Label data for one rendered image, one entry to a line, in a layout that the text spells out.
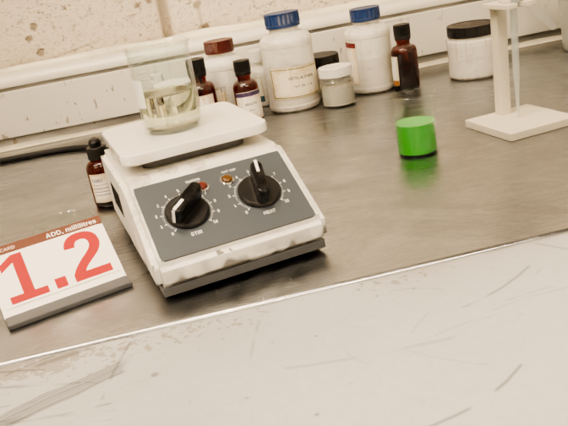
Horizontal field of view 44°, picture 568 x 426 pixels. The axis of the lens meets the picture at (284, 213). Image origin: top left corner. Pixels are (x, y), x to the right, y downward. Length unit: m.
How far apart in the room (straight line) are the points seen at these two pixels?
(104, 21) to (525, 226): 0.74
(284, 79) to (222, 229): 0.48
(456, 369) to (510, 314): 0.06
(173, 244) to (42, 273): 0.11
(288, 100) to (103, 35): 0.30
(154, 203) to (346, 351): 0.19
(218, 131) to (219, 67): 0.40
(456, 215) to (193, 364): 0.25
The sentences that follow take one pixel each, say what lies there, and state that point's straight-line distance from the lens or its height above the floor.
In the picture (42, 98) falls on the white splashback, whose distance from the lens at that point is 1.08.
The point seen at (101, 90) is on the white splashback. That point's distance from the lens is 1.07.
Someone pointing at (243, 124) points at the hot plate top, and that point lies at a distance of 0.57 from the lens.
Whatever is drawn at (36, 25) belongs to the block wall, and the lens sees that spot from 1.11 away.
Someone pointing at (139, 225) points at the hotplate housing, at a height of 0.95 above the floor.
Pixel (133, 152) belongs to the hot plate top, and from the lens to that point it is 0.55.
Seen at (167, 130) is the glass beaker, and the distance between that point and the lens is 0.58.
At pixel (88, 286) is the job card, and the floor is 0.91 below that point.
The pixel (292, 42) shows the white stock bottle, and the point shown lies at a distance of 0.95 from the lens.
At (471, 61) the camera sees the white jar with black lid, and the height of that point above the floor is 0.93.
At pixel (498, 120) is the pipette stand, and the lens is 0.78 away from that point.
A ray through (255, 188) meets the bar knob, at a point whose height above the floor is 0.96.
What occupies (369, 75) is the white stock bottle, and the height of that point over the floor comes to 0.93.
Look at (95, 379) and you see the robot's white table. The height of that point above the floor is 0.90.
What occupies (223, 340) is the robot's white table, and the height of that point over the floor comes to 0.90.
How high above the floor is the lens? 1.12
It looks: 21 degrees down
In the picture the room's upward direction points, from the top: 10 degrees counter-clockwise
